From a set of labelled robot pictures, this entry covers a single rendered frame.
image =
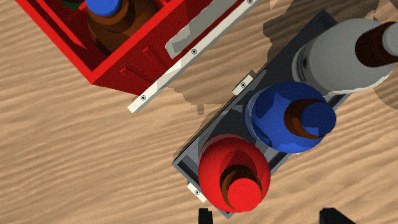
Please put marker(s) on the brown bottle with blue cap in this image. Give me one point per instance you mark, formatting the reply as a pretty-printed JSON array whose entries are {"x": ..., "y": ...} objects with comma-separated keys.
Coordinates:
[{"x": 112, "y": 22}]

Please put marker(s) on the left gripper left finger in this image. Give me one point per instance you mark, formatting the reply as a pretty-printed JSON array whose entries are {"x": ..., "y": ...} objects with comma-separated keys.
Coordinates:
[{"x": 205, "y": 216}]

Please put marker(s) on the red bottle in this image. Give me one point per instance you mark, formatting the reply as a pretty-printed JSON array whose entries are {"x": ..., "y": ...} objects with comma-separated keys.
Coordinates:
[{"x": 233, "y": 174}]

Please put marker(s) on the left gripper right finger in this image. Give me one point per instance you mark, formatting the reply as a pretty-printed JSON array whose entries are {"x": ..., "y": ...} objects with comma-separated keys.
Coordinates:
[{"x": 333, "y": 216}]

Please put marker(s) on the dark grey tray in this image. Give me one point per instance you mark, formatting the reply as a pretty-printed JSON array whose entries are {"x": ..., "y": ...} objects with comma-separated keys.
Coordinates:
[{"x": 230, "y": 120}]

